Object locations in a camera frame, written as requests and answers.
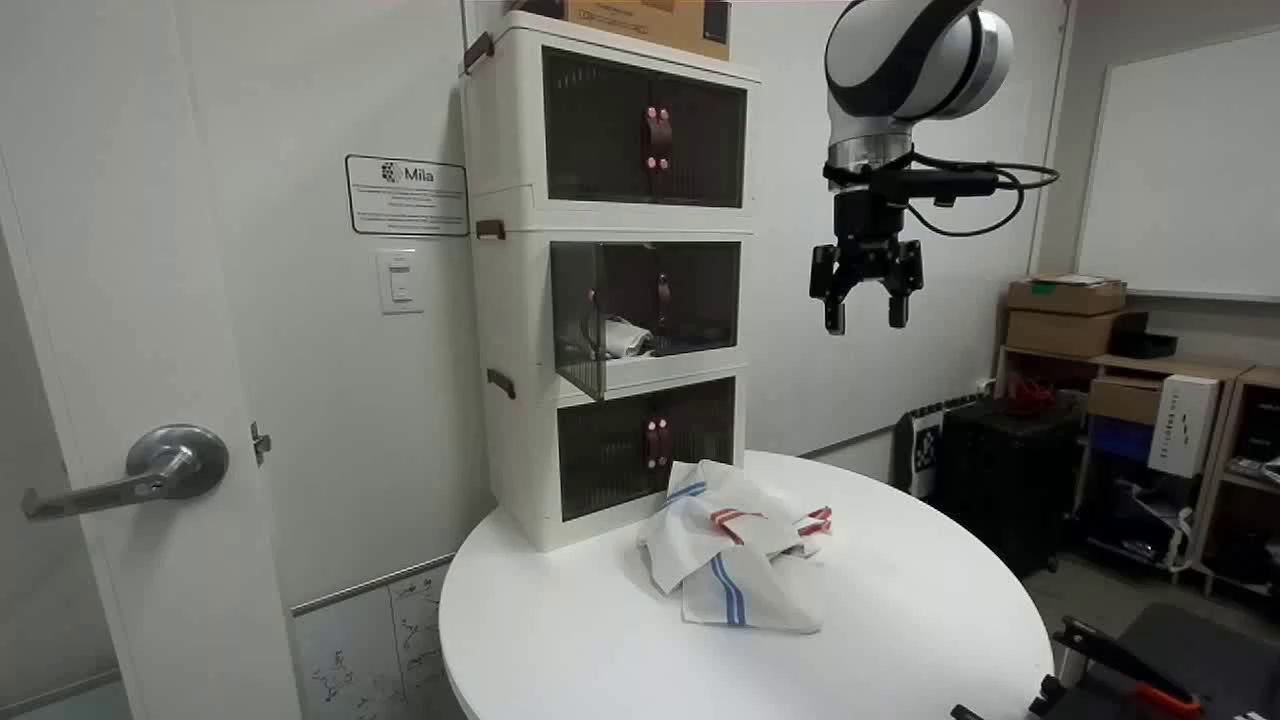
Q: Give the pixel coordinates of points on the white towel blue stripes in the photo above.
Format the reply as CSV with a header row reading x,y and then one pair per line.
x,y
744,594

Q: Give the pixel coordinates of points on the small brown cardboard box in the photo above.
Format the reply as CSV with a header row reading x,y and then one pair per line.
x,y
1122,402

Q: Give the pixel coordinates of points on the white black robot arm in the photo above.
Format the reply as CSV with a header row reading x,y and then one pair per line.
x,y
905,55

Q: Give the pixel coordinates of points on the large white whiteboard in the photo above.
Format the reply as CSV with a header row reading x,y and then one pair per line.
x,y
1184,175

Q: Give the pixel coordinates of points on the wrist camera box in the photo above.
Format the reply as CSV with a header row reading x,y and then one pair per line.
x,y
922,183

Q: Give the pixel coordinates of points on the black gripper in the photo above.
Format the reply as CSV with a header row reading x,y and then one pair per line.
x,y
864,244

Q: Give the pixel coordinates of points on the white product box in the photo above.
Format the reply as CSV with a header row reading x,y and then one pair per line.
x,y
1184,424

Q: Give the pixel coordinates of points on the white towel red stripes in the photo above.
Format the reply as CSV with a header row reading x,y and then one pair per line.
x,y
805,525
722,507

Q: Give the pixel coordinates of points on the low wall drawing board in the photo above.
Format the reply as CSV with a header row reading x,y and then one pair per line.
x,y
383,647

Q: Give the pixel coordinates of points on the metal door latch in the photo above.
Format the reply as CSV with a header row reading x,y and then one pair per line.
x,y
262,441

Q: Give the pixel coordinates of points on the black storage cabinet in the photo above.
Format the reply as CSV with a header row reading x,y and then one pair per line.
x,y
1007,487

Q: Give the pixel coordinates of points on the white cloth inside cabinet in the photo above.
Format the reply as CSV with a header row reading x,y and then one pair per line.
x,y
626,339

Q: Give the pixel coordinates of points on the white wall sign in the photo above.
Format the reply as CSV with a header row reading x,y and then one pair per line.
x,y
407,199

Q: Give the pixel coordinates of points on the large brown cardboard box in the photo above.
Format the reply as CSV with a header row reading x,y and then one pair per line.
x,y
1060,327

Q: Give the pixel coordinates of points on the white light switch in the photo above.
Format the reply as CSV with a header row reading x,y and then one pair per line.
x,y
400,280

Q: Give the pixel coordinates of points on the cardboard box with black label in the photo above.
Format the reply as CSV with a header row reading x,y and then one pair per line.
x,y
643,20

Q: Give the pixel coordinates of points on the wooden shelf unit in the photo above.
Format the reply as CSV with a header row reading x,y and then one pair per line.
x,y
1204,535

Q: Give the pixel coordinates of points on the white room door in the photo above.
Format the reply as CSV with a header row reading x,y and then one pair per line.
x,y
122,242

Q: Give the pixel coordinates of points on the dark transparent cabinet door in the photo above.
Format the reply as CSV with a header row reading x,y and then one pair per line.
x,y
579,322

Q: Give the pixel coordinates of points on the black red tool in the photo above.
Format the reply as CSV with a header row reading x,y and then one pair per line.
x,y
1133,674

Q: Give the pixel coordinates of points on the white stacked cabinet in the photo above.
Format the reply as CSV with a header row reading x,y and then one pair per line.
x,y
512,305

